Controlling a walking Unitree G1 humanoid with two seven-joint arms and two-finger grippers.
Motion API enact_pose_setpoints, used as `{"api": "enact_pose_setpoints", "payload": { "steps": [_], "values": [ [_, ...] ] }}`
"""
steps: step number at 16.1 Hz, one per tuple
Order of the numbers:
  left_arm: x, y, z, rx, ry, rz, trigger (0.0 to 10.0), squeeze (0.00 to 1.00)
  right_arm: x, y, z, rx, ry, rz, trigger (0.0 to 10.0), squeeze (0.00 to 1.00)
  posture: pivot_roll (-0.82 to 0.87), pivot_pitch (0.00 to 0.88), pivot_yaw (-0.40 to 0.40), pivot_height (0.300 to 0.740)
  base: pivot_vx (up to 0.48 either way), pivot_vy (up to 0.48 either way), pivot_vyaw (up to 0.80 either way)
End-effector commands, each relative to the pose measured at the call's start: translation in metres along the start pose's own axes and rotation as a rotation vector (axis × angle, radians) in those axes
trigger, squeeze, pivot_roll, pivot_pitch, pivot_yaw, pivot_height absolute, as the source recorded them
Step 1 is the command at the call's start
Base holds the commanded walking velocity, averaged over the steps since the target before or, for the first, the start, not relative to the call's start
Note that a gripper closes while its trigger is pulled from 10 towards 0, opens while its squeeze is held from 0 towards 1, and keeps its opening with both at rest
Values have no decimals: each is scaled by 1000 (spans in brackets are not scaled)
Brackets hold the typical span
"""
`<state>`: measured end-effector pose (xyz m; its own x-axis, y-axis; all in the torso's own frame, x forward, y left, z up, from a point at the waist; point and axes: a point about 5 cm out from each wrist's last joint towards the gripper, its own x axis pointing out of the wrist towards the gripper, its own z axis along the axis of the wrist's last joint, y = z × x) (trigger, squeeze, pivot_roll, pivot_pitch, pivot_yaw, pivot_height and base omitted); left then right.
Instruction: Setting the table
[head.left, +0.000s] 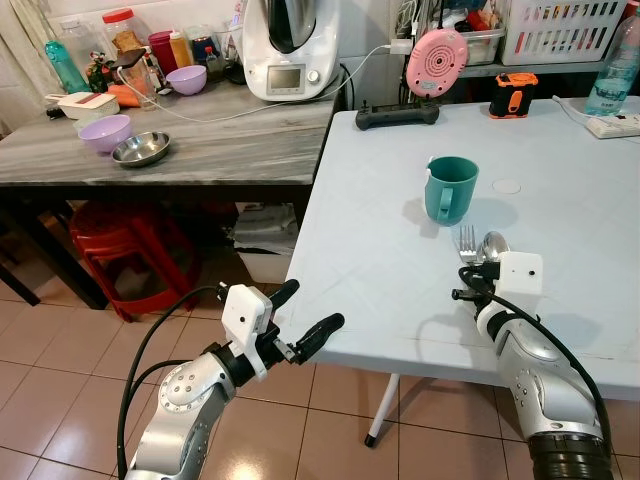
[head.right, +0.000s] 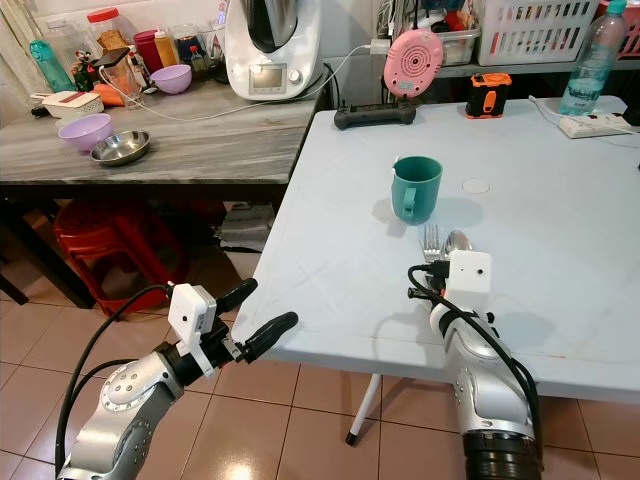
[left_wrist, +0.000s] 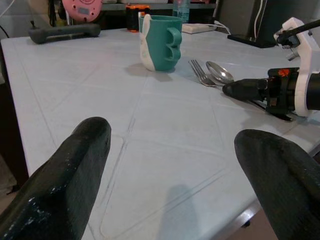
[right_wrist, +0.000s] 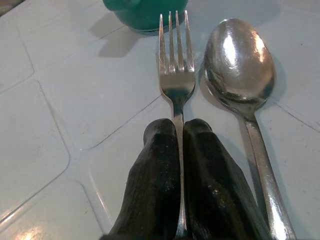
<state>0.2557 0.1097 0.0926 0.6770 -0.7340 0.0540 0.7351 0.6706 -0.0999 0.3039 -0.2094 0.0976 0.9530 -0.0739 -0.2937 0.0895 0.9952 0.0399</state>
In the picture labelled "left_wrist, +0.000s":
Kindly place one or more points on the white power strip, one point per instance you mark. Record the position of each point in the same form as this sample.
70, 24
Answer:
198, 27

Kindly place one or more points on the black smartphone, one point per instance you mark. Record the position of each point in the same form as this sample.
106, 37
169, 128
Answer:
251, 40

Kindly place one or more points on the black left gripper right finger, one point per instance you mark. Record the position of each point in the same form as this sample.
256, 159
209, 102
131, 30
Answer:
287, 185

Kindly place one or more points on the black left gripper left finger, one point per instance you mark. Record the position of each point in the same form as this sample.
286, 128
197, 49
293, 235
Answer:
65, 180

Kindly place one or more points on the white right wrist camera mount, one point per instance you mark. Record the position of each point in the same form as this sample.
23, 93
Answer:
305, 55

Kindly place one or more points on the pink round scale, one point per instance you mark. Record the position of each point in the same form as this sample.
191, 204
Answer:
82, 8

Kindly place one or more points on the black and orange cylinder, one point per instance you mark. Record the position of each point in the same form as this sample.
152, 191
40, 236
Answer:
132, 18

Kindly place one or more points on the teal mug with white bunny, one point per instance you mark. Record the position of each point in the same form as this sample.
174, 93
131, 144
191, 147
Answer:
160, 42

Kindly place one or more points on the clear plastic water bottle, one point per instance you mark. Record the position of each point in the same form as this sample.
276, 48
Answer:
180, 10

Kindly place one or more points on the metal spoon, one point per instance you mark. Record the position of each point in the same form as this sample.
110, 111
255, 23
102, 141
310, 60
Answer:
220, 72

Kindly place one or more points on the metal fork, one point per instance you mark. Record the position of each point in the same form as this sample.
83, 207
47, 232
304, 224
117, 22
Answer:
200, 72

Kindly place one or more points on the dark grey box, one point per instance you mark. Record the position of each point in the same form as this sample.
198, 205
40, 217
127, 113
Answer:
277, 12

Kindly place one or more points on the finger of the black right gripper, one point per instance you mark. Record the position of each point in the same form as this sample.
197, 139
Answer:
243, 89

